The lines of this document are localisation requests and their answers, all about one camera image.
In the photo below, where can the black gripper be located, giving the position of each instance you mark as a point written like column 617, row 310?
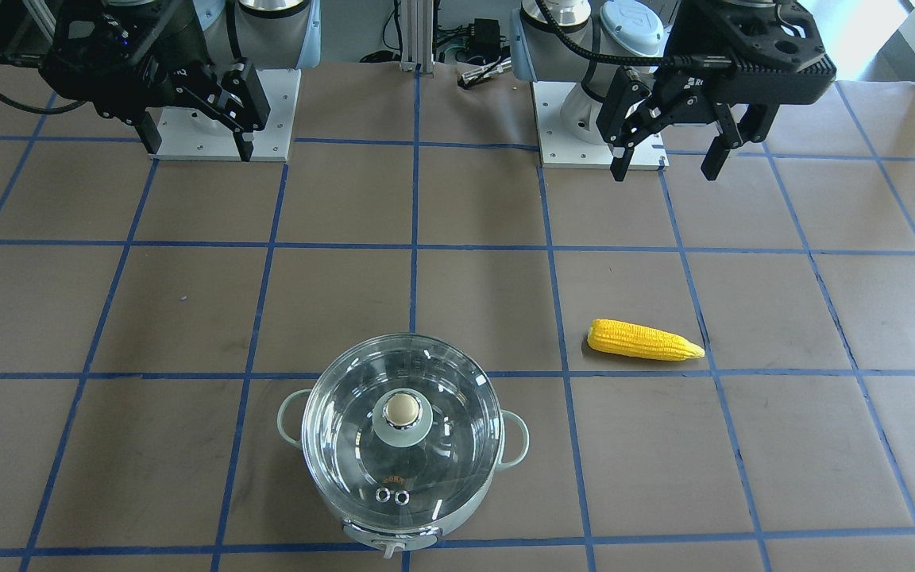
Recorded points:
column 174, row 73
column 685, row 89

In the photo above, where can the yellow corn cob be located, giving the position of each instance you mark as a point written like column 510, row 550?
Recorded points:
column 638, row 341

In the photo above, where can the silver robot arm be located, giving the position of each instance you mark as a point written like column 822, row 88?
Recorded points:
column 205, row 79
column 611, row 76

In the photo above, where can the glass pot lid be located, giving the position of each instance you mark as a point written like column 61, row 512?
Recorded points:
column 402, row 429

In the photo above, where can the pale green cooking pot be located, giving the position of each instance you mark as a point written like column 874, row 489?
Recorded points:
column 402, row 445

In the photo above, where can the black power adapter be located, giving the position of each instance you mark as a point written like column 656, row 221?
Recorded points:
column 484, row 38

